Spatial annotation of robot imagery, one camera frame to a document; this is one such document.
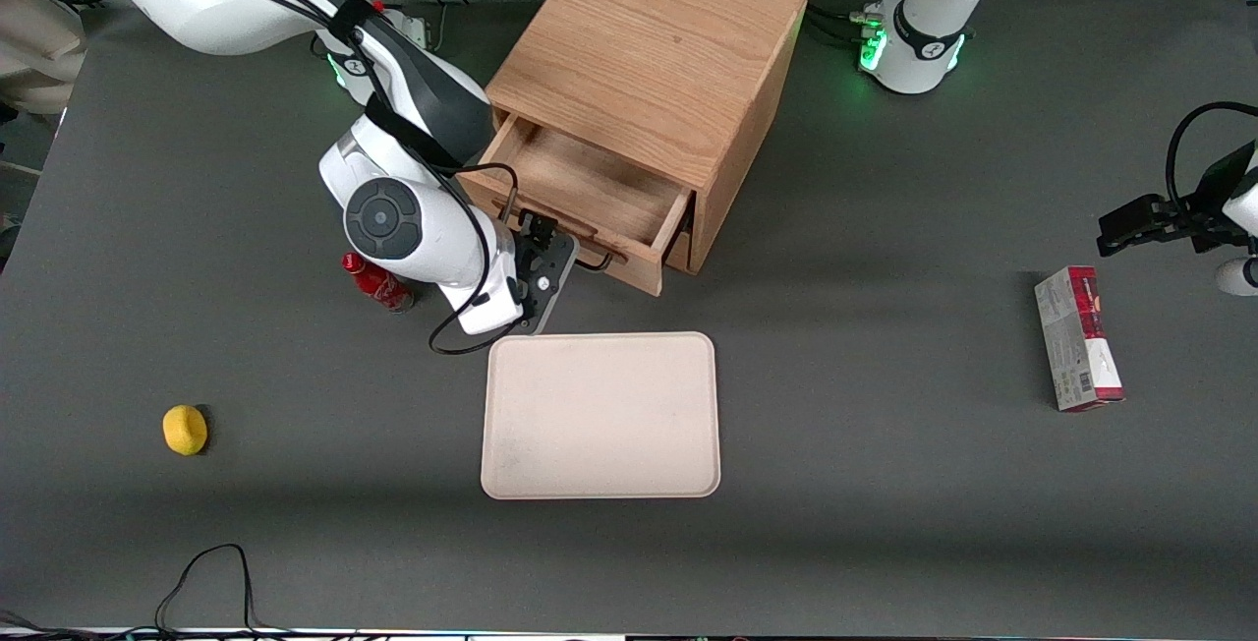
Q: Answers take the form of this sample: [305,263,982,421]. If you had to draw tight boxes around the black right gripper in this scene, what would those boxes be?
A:
[511,210,579,337]

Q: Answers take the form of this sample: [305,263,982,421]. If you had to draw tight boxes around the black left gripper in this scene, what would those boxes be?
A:
[1097,142,1257,258]

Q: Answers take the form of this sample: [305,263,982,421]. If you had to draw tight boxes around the wooden drawer with black handle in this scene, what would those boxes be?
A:
[460,110,695,298]

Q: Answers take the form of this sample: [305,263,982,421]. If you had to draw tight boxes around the wooden drawer cabinet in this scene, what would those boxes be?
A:
[485,0,809,276]

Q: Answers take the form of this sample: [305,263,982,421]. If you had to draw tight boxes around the red plaid cardboard box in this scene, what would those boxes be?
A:
[1034,265,1127,413]

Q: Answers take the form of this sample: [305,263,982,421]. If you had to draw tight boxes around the red cola bottle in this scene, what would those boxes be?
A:
[341,253,416,315]

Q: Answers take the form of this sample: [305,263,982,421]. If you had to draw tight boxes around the beige plastic tray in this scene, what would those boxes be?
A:
[480,331,722,501]

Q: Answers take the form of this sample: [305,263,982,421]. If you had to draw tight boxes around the yellow lemon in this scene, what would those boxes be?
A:
[162,404,209,456]

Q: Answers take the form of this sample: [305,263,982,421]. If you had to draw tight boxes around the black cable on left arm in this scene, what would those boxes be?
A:
[1166,101,1258,219]

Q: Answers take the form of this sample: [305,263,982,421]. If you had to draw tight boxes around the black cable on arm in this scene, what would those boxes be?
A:
[1166,101,1258,219]
[429,162,524,356]

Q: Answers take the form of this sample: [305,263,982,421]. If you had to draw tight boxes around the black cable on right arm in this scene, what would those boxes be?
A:
[429,162,524,356]

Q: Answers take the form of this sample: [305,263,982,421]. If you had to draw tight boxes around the black cables at arm base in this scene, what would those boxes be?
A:
[804,0,886,50]

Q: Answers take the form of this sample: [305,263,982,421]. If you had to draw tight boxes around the black cable on table edge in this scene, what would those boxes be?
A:
[0,544,296,641]

